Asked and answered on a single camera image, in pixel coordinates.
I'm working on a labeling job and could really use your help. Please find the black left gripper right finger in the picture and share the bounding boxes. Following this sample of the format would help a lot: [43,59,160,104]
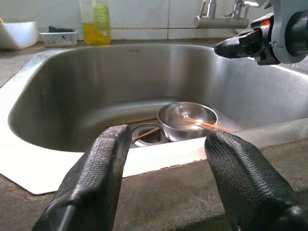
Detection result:
[204,130,308,231]

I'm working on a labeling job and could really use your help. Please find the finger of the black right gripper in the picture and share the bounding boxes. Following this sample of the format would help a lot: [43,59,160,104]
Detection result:
[214,28,262,59]

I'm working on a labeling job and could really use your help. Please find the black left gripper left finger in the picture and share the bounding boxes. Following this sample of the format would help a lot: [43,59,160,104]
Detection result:
[32,124,132,231]

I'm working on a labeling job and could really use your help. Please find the steel gooseneck faucet spray head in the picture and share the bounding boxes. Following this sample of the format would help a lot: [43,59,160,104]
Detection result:
[194,0,250,29]

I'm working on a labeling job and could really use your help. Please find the steel gooseneck faucet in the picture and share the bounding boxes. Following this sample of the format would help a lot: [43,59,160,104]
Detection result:
[225,0,252,19]

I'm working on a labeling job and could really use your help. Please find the brown wooden chopstick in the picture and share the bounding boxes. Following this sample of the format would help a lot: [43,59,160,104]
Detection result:
[190,121,217,132]
[132,127,162,142]
[186,117,238,133]
[107,117,157,127]

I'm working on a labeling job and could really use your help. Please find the round steel sink drain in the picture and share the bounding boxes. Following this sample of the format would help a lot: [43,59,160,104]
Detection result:
[131,123,169,147]

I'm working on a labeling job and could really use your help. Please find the small deep steel bowl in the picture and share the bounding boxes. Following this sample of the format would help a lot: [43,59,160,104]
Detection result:
[157,102,218,142]

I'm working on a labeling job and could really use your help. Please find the stainless steel double sink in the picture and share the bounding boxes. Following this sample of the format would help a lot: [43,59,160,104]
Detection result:
[0,43,308,195]

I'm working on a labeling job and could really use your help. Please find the clear plastic tray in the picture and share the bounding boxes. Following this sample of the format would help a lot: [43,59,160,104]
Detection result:
[38,30,78,48]

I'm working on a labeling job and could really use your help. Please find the yellow dish soap bottle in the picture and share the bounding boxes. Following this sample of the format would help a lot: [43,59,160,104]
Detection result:
[81,0,112,46]

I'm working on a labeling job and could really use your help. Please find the dark green scrubber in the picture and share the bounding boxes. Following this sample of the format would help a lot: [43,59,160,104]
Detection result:
[49,26,74,33]

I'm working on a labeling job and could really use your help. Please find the white plastic bowl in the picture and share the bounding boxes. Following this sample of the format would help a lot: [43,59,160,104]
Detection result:
[0,20,39,51]

